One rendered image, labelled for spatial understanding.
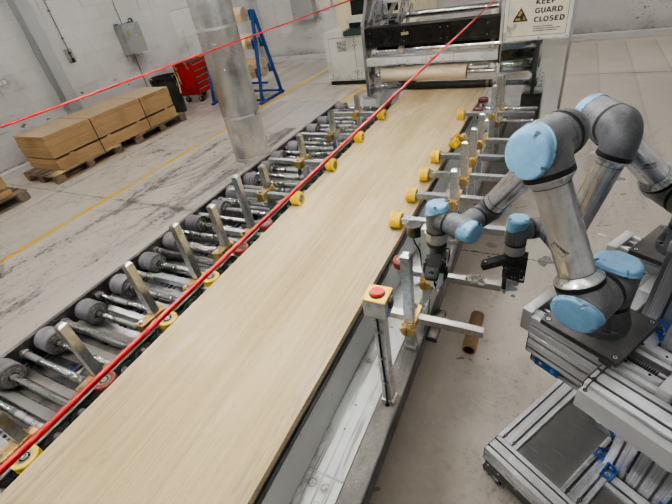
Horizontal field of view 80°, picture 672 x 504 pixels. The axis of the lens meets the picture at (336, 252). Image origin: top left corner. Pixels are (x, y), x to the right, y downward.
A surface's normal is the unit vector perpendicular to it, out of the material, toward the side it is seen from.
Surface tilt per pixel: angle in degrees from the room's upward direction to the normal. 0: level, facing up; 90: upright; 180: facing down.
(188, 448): 0
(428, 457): 0
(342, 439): 0
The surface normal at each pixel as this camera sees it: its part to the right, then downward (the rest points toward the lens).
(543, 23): -0.43, 0.58
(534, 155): -0.84, 0.33
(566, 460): -0.15, -0.80
